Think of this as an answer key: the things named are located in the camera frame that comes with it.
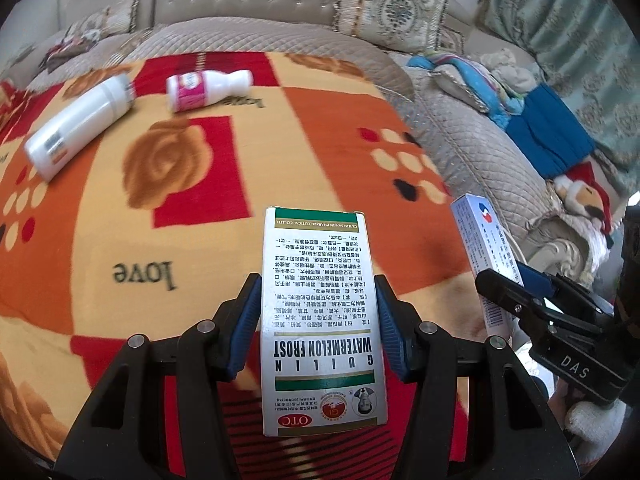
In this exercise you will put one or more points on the orange red printed blanket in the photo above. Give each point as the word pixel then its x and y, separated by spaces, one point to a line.
pixel 150 240

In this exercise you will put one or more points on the small embroidered pillow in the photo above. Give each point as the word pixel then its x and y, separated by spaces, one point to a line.
pixel 107 16

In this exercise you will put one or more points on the green white medicine box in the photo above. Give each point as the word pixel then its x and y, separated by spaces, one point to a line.
pixel 320 310

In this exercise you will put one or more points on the colourful light blue blanket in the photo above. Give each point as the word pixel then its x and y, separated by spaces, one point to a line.
pixel 480 82

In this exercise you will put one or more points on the person's right hand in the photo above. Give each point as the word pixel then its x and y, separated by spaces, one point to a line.
pixel 595 430

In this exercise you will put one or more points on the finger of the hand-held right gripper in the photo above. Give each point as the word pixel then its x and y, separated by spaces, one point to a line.
pixel 540 282
pixel 540 325

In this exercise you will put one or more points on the white thermos bottle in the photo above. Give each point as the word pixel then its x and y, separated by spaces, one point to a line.
pixel 75 130

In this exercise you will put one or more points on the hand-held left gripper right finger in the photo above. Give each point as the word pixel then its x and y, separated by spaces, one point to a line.
pixel 392 330

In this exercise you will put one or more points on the small beige cushion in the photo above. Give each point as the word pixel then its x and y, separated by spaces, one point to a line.
pixel 457 87

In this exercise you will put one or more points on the plush toy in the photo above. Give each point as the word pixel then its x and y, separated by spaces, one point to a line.
pixel 582 197

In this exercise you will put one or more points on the green patterned curtain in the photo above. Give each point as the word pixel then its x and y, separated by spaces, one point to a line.
pixel 565 20

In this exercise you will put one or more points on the blue white medicine box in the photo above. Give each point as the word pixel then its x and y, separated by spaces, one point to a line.
pixel 487 240

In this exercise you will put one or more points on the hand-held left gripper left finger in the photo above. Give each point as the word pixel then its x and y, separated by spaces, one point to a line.
pixel 242 330

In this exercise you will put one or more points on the grey beige clothes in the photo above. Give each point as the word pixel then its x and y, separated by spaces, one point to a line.
pixel 510 72

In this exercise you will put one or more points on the carved cream bed frame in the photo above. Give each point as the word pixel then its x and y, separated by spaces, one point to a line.
pixel 560 245

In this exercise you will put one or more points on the white bottle pink label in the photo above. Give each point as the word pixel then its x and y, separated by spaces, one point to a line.
pixel 200 89

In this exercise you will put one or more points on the beige tufted sofa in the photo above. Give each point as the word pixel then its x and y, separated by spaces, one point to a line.
pixel 450 125

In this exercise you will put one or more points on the large embroidered fringed pillow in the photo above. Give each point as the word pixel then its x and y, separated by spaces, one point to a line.
pixel 395 7

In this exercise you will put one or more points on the pile of clothes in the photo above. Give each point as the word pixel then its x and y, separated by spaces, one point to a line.
pixel 67 50

